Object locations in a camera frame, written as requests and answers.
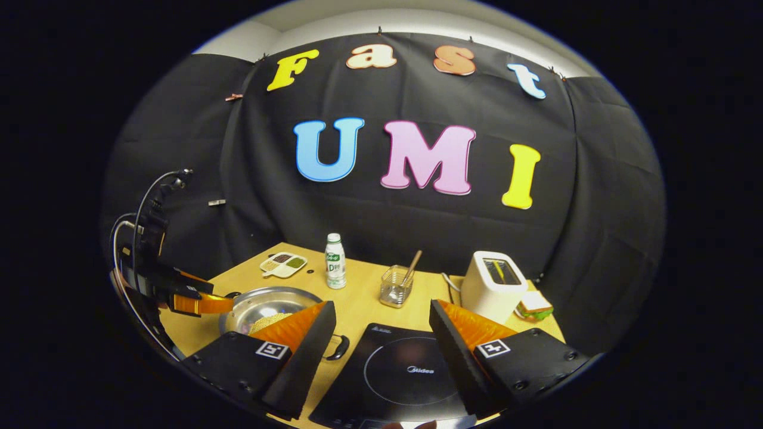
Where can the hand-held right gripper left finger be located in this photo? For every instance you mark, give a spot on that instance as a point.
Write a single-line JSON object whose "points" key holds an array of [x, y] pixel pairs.
{"points": [[310, 357]]}

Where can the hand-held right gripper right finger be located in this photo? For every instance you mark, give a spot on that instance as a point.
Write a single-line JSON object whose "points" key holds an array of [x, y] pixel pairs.
{"points": [[459, 363]]}

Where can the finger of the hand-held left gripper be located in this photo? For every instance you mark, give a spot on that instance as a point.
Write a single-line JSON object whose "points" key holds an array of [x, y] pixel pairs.
{"points": [[182, 279], [205, 304]]}

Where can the pile of soybeans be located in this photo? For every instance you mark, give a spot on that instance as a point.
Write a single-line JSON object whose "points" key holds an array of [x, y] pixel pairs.
{"points": [[268, 323]]}

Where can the black induction cooktop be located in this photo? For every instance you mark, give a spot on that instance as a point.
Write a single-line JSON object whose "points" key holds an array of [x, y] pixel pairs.
{"points": [[393, 369]]}

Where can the white toaster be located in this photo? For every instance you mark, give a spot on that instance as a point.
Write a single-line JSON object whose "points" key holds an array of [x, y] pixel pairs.
{"points": [[489, 286]]}

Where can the white divided dish with beans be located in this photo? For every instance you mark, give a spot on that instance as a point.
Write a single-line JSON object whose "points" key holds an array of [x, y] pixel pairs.
{"points": [[284, 264]]}

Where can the sandwich with green lettuce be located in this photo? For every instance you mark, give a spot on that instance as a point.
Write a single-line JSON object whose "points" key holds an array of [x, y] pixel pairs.
{"points": [[534, 305]]}

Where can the white drink bottle green label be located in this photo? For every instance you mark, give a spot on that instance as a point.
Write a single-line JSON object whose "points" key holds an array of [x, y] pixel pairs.
{"points": [[335, 262]]}

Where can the black backdrop cloth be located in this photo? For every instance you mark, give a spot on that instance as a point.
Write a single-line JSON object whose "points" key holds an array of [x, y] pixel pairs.
{"points": [[369, 220]]}

